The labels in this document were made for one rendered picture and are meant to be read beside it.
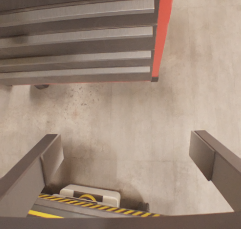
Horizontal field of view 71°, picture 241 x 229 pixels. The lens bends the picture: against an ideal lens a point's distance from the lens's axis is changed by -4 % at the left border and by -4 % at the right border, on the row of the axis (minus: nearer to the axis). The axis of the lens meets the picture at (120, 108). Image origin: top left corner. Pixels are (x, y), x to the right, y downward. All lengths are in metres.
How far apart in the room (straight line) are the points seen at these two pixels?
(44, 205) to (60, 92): 0.58
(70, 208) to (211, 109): 0.75
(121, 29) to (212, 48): 0.74
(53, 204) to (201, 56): 0.94
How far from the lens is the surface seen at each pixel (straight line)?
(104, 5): 0.34
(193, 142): 0.17
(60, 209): 0.68
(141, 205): 0.83
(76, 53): 0.51
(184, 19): 1.12
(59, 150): 0.17
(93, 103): 0.95
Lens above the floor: 0.89
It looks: 78 degrees down
